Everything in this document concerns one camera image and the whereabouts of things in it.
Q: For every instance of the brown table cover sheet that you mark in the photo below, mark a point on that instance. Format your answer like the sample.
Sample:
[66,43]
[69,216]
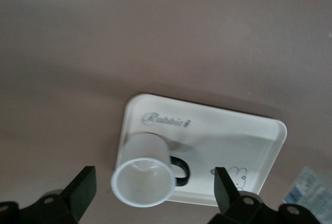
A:
[155,40]

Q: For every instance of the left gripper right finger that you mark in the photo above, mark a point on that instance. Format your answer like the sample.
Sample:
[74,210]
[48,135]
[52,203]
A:
[233,208]

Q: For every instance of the blue milk carton green cap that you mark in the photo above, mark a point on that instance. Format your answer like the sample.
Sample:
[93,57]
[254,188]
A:
[311,193]

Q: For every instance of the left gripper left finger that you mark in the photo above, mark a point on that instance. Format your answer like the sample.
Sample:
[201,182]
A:
[75,198]

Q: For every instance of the cream tray with rabbit print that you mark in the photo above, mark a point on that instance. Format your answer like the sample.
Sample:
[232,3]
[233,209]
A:
[233,136]

